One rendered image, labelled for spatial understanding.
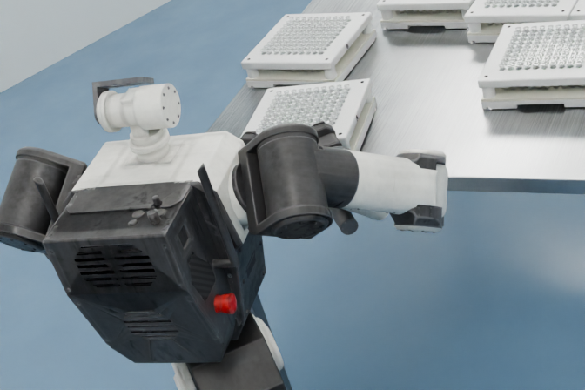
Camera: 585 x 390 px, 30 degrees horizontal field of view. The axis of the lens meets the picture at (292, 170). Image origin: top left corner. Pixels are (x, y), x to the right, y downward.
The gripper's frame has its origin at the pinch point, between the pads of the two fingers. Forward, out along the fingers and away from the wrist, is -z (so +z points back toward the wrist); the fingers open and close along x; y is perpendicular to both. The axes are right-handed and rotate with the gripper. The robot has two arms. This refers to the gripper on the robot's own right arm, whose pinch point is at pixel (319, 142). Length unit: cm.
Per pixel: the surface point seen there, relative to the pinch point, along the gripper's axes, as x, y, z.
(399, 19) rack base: 4, 36, -48
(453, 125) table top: 6.7, 27.7, 2.1
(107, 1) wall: 71, -25, -325
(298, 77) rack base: 3.8, 6.1, -38.3
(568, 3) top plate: -1, 65, -16
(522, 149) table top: 6.8, 35.0, 19.3
